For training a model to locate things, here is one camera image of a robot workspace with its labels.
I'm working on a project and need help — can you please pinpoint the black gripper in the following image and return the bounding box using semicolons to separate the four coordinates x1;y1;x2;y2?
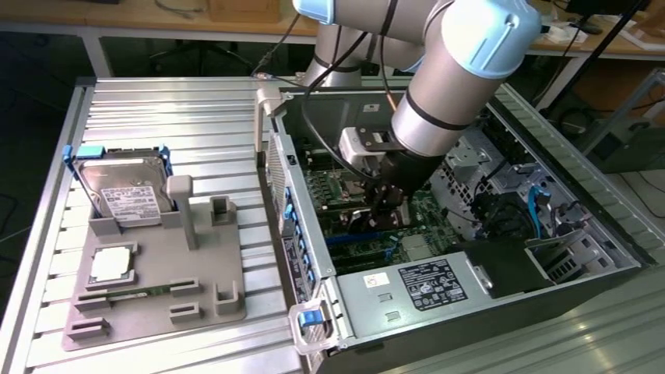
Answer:
361;149;446;235

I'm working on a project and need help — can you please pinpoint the Nvidia graphics card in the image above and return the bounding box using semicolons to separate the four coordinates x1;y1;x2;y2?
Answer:
315;204;414;237

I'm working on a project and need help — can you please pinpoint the CPU socket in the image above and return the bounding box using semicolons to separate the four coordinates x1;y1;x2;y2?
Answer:
337;171;370;196

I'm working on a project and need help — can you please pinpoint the silver disk bay cage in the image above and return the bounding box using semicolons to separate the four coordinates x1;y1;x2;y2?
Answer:
439;126;509;219

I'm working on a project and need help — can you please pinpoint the black RAM slot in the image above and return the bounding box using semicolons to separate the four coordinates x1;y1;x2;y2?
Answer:
303;147;342;161
303;158;345;171

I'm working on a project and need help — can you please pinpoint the green motherboard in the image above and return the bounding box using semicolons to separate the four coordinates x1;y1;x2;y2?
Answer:
299;146;459;274

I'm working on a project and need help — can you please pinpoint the silver chipset heat sink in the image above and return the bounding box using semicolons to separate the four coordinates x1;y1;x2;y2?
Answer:
398;235;435;263

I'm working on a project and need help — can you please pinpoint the blue expansion slot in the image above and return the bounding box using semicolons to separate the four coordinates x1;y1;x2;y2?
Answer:
323;231;389;247

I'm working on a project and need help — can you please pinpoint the long black expansion slot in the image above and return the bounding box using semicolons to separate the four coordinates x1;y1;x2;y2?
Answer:
334;259;391;273
330;249;389;262

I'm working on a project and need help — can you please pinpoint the grey power supply unit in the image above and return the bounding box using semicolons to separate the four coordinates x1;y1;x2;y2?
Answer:
331;251;495;340

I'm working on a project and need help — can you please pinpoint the cluttered wooden desk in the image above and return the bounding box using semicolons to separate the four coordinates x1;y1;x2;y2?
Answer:
518;0;665;111

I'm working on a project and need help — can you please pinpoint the grey floor cabinet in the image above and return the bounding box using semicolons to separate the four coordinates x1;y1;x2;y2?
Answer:
586;115;665;175

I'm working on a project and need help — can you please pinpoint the open black PC case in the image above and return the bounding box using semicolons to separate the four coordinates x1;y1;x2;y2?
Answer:
253;83;648;374

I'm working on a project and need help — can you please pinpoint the white packaging with black part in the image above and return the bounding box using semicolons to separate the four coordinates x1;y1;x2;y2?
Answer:
539;22;590;44

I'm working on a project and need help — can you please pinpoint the grey parts rack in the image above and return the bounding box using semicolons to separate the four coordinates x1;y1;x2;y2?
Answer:
59;175;249;352

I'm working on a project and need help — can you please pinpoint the black stand pole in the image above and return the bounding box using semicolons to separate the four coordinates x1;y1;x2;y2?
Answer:
586;0;650;62

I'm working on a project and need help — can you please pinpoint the hard disk with blue carrier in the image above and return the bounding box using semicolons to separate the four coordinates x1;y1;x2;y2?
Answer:
59;145;177;230

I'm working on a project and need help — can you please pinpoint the black monitor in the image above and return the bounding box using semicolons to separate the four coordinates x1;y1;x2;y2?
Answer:
563;0;650;16

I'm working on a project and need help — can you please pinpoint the white flat box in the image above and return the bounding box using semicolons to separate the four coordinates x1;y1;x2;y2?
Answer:
616;21;665;51

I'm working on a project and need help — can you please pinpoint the green RAM stick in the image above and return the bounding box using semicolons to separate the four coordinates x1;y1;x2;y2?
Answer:
105;286;173;302

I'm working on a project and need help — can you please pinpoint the silver CPU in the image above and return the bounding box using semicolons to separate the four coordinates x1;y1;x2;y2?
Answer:
86;246;134;282

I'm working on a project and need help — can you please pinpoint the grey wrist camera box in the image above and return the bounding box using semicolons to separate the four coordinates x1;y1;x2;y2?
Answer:
337;126;389;172

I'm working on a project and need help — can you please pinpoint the black power wire bundle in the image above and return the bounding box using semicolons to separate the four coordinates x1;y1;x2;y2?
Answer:
469;189;534;239

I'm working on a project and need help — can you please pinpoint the thick black camera cable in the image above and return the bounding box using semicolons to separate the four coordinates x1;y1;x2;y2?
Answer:
299;0;401;181

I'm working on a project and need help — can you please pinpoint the blue disk wire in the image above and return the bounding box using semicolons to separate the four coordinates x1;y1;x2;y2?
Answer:
526;185;552;239

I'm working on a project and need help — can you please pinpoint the thin black dangling cable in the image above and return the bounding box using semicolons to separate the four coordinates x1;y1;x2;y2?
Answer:
250;13;302;82

